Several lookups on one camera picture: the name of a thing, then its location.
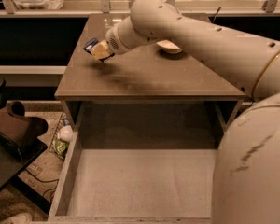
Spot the white shoe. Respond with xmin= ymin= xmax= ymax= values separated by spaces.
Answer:
xmin=0 ymin=213 xmax=32 ymax=224

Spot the white round object in basket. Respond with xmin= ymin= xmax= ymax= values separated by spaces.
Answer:
xmin=57 ymin=125 xmax=73 ymax=143

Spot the white ceramic bowl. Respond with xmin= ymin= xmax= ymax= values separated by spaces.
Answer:
xmin=157 ymin=40 xmax=182 ymax=54

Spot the black side table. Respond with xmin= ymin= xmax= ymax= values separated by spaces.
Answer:
xmin=0 ymin=140 xmax=51 ymax=214

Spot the grey counter cabinet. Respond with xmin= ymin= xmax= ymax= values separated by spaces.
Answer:
xmin=55 ymin=14 xmax=246 ymax=123

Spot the wire basket with items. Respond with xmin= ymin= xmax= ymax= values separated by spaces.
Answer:
xmin=49 ymin=113 xmax=71 ymax=160

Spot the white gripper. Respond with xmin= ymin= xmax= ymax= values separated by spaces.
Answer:
xmin=91 ymin=25 xmax=130 ymax=61

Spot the dark brown chair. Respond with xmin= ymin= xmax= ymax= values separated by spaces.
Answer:
xmin=0 ymin=101 xmax=49 ymax=161

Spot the blue rxbar blueberry wrapper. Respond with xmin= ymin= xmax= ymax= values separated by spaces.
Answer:
xmin=83 ymin=38 xmax=100 ymax=60

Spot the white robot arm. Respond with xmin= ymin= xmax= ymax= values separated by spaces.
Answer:
xmin=90 ymin=0 xmax=280 ymax=224

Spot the open grey top drawer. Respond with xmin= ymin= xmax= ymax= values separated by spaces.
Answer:
xmin=48 ymin=101 xmax=237 ymax=224

